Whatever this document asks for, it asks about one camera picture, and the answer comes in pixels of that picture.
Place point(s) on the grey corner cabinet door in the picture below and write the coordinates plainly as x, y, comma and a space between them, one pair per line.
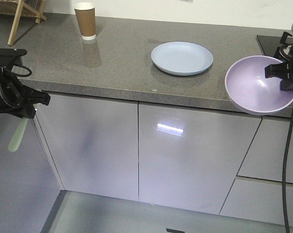
93, 143

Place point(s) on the pale green spoon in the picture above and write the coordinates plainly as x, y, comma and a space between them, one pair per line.
17, 137

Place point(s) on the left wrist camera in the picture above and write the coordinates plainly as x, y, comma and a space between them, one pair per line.
11, 56

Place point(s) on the brown paper cup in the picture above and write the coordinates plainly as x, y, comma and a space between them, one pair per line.
85, 14

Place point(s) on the grey drawer front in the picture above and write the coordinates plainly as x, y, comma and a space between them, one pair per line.
258, 200

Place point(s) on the wooden dish rack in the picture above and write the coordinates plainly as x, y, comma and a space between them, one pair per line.
22, 8

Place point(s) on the grey side cabinet door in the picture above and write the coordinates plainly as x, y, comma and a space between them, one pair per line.
188, 159

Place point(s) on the purple bowl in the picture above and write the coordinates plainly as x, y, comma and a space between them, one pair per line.
250, 91

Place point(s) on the black induction cooktop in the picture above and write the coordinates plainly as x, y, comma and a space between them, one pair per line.
269, 44

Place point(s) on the steel pot on cooktop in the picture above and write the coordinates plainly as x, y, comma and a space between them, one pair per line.
284, 52

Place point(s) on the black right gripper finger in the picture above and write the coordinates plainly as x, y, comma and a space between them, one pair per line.
281, 70
286, 85

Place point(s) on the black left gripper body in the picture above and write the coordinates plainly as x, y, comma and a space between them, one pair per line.
11, 93

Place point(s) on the light blue plate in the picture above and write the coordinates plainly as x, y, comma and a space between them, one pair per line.
181, 58

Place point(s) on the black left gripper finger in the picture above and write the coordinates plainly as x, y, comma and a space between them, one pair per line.
33, 96
26, 111

